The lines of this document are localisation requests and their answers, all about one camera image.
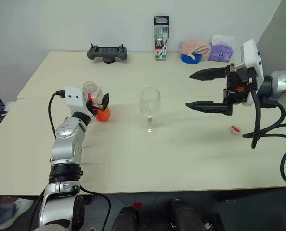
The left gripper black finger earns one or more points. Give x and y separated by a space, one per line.
105 102

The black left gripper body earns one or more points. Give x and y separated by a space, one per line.
93 107

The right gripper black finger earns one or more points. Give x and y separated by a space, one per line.
212 107
209 75

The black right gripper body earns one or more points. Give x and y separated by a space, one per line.
239 79

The clear bottle with orange liquid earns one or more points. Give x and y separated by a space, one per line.
103 116

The red and white bottle cap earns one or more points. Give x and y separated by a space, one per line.
235 130

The clear wine glass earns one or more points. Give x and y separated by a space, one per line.
149 101

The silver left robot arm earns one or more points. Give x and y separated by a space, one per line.
66 134

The blue tape roll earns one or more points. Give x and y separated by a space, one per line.
190 59

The purple tissue pack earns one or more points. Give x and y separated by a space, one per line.
221 53

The pink towel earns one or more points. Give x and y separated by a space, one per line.
194 48

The grey handheld remote controller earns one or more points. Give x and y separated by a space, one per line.
107 53

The marker pen pack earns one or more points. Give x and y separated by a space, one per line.
161 38

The small red block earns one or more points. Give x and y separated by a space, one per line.
137 205

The dark rounded shape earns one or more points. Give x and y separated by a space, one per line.
185 214
126 217

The grey sneaker of person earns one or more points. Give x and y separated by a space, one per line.
15 211

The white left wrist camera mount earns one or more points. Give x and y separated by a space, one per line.
74 98

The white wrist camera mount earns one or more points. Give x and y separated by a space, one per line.
74 98
251 53

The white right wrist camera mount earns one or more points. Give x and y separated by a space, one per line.
251 53

